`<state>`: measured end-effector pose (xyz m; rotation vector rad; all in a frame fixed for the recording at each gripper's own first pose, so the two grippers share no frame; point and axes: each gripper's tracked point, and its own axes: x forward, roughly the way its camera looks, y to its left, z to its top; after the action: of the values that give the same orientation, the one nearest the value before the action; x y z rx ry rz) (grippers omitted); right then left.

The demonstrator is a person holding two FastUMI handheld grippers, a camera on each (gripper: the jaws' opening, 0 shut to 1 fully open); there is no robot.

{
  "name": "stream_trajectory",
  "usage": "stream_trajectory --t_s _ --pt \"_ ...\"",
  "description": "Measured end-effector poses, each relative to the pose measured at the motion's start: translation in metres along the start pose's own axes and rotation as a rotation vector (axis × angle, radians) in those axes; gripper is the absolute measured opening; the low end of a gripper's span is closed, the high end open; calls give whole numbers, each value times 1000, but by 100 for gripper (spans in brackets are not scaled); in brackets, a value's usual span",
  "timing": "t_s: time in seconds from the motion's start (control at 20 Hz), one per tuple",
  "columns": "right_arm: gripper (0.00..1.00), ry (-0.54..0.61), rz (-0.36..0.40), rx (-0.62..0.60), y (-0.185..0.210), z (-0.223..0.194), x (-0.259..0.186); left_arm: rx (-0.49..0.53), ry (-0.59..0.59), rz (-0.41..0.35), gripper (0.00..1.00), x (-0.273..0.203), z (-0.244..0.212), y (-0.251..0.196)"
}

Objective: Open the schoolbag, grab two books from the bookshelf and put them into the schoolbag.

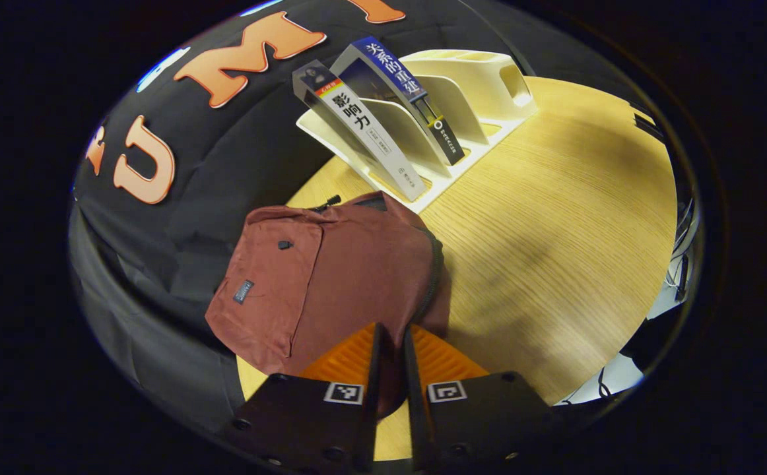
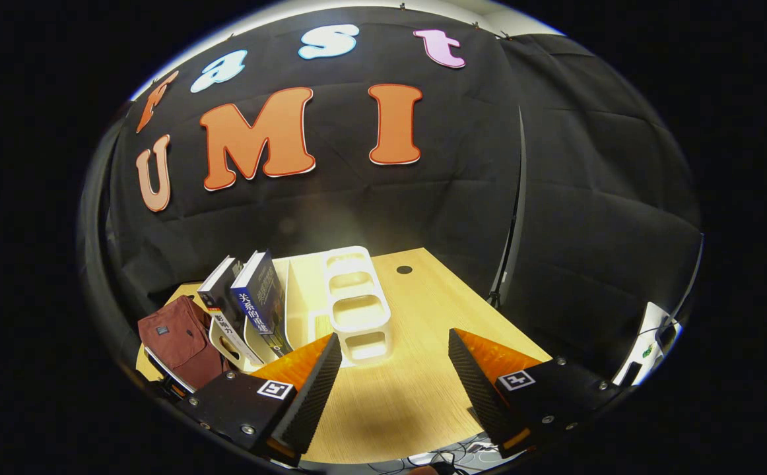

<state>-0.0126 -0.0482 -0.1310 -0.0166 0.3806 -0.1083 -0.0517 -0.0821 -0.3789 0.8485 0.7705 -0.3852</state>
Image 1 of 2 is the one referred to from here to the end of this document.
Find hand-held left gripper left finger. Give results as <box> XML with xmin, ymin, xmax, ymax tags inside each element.
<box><xmin>222</xmin><ymin>322</ymin><xmax>385</xmax><ymax>473</ymax></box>

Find blue spine book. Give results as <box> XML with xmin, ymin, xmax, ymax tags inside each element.
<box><xmin>329</xmin><ymin>36</ymin><xmax>467</xmax><ymax>167</ymax></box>

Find black cables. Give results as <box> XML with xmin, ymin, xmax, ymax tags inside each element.
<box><xmin>662</xmin><ymin>198</ymin><xmax>696</xmax><ymax>305</ymax></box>

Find white bookshelf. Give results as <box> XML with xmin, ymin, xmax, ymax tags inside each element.
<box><xmin>296</xmin><ymin>49</ymin><xmax>539</xmax><ymax>215</ymax></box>

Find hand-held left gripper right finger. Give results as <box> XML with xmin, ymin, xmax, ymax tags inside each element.
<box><xmin>401</xmin><ymin>323</ymin><xmax>557</xmax><ymax>473</ymax></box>

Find maroon schoolbag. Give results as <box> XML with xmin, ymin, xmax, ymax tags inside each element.
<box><xmin>205</xmin><ymin>191</ymin><xmax>453</xmax><ymax>420</ymax></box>

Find black backdrop cloth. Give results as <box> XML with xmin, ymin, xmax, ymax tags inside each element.
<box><xmin>70</xmin><ymin>0</ymin><xmax>622</xmax><ymax>429</ymax></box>

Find grey spine book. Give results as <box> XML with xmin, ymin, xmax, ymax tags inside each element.
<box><xmin>291</xmin><ymin>59</ymin><xmax>430</xmax><ymax>203</ymax></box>

